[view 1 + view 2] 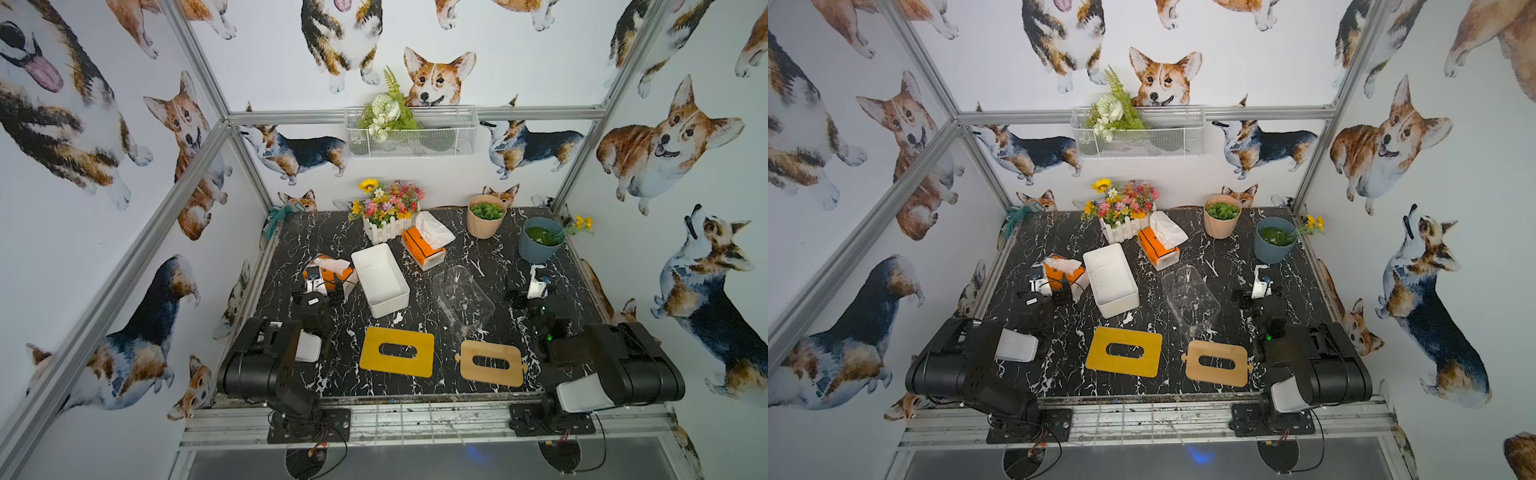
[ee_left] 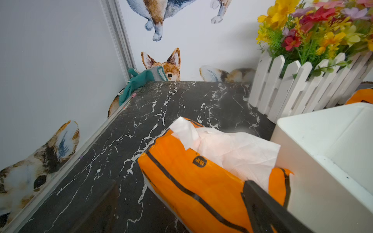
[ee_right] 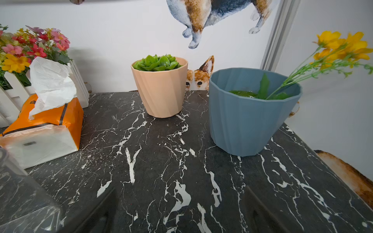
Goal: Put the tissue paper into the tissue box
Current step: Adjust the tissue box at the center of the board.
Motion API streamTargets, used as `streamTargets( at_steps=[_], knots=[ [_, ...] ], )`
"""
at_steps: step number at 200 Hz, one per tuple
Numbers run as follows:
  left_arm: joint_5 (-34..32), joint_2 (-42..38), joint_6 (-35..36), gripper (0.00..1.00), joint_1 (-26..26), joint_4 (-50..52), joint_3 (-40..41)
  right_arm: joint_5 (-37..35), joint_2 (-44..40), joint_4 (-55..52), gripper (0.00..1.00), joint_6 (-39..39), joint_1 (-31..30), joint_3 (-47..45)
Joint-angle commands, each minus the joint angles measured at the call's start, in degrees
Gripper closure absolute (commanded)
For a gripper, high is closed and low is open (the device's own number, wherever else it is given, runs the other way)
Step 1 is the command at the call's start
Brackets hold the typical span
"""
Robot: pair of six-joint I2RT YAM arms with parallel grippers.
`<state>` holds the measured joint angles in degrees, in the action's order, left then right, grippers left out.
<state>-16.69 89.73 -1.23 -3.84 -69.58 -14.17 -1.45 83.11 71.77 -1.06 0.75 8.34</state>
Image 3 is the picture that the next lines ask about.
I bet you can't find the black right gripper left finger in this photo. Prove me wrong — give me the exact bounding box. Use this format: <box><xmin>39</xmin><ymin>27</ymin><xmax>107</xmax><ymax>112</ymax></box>
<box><xmin>62</xmin><ymin>187</ymin><xmax>119</xmax><ymax>233</ymax></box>

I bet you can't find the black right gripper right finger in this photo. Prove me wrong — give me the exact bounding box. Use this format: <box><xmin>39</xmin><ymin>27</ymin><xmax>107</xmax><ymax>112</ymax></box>
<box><xmin>243</xmin><ymin>185</ymin><xmax>290</xmax><ymax>233</ymax></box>

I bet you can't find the clear plastic tissue box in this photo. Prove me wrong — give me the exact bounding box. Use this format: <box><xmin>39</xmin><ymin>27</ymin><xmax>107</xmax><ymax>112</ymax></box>
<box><xmin>1</xmin><ymin>148</ymin><xmax>63</xmax><ymax>233</ymax></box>

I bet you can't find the orange tissue pack by flowers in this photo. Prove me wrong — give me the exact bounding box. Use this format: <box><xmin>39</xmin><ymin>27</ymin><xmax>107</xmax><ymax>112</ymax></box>
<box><xmin>1</xmin><ymin>57</ymin><xmax>89</xmax><ymax>169</ymax></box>

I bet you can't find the blue pot with yellow flowers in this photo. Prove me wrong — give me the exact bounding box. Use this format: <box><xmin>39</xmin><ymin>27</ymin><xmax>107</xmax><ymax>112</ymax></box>
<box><xmin>209</xmin><ymin>31</ymin><xmax>373</xmax><ymax>157</ymax></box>

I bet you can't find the peach pot with succulent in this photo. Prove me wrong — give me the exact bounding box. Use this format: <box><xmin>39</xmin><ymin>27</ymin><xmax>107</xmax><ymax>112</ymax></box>
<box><xmin>131</xmin><ymin>54</ymin><xmax>188</xmax><ymax>118</ymax></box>

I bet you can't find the white fence flower planter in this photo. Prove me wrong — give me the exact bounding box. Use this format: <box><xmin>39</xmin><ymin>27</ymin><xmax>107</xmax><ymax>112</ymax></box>
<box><xmin>1</xmin><ymin>26</ymin><xmax>89</xmax><ymax>127</ymax></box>

